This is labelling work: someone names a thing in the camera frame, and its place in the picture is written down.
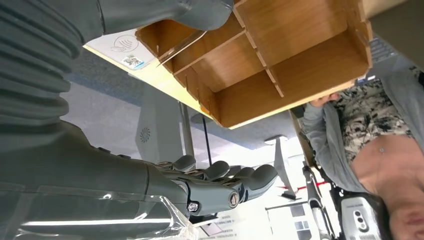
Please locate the pale grey card reader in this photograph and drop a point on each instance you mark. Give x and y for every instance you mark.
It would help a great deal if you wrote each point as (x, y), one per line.
(112, 49)

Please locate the person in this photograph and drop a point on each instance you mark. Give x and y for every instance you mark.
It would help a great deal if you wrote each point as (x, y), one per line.
(371, 116)

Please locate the thin red barrier belt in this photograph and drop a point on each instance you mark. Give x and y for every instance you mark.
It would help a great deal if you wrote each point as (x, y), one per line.
(311, 185)

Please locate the grey angled floor stand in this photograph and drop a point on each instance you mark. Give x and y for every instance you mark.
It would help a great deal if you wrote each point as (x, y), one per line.
(280, 165)

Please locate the white room key card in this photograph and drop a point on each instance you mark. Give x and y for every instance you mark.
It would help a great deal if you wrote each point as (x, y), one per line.
(182, 46)

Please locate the grey laptop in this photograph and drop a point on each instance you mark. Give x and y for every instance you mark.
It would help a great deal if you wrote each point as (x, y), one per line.
(381, 53)

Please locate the grey background humanoid robot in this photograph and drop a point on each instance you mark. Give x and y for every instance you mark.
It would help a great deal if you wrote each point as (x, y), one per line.
(359, 218)

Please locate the light wooden desk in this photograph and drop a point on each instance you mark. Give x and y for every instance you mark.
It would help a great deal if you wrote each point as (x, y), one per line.
(155, 78)

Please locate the black pole stanchion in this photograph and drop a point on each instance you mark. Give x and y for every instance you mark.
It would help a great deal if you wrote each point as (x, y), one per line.
(206, 142)

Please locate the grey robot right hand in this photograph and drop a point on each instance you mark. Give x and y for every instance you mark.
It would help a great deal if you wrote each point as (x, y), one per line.
(82, 165)

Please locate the clear plastic film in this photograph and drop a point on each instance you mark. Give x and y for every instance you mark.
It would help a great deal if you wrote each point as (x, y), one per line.
(99, 215)

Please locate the silver kiosk stand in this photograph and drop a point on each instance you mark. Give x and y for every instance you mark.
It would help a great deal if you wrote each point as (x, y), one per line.
(155, 132)

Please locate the wooden compartment box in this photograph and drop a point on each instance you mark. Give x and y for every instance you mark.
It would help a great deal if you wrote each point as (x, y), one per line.
(298, 66)

